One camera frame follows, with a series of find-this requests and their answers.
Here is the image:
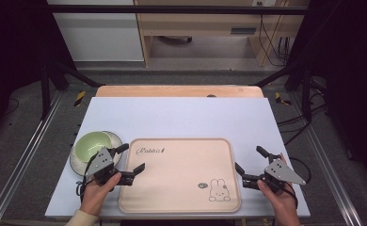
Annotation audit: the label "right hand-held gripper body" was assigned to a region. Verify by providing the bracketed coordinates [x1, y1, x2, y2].
[242, 153, 308, 193]

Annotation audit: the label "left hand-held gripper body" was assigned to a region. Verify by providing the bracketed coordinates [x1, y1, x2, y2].
[84, 146, 136, 186]

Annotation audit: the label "person's right hand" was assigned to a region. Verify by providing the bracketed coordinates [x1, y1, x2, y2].
[256, 154, 299, 215]

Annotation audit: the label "person's left hand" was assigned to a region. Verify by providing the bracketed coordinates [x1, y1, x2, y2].
[79, 171, 123, 218]

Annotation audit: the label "green bowl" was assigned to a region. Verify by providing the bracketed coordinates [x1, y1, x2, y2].
[69, 130, 124, 177]
[73, 131, 114, 164]

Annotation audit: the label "beige tray with rabbit print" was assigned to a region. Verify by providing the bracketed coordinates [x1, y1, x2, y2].
[118, 137, 242, 215]

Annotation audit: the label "yellow black tape marker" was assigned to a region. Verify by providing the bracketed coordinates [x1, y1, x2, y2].
[274, 91, 293, 106]
[73, 90, 87, 107]

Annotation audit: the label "white table cover board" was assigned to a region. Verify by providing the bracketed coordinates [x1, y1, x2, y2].
[44, 96, 311, 219]

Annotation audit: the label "black metal stand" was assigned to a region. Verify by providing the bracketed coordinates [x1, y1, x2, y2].
[40, 60, 105, 121]
[252, 60, 314, 124]

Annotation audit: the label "black curtain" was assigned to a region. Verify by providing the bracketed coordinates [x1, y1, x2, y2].
[286, 0, 367, 192]
[0, 0, 76, 142]

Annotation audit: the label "white cabinet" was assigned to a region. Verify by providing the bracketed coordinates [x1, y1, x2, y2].
[46, 0, 145, 62]

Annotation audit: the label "light wooden desk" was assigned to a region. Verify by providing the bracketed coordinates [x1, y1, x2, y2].
[134, 0, 310, 68]

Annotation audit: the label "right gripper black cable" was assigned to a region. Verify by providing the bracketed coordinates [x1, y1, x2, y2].
[283, 155, 312, 210]

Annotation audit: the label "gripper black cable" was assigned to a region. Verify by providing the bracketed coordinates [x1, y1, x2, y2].
[75, 153, 100, 202]
[283, 155, 312, 210]

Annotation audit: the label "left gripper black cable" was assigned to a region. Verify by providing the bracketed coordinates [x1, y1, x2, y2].
[75, 153, 100, 202]

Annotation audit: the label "aluminium rail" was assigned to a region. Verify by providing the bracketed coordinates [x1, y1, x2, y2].
[0, 90, 65, 226]
[289, 92, 364, 226]

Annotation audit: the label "black floor cables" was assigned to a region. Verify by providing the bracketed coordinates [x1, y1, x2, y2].
[277, 76, 328, 147]

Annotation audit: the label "black hanging cables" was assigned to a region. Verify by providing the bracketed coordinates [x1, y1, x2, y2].
[256, 1, 293, 68]

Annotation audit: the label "black metal frame bar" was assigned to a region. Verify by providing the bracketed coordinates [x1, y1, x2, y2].
[46, 4, 309, 16]

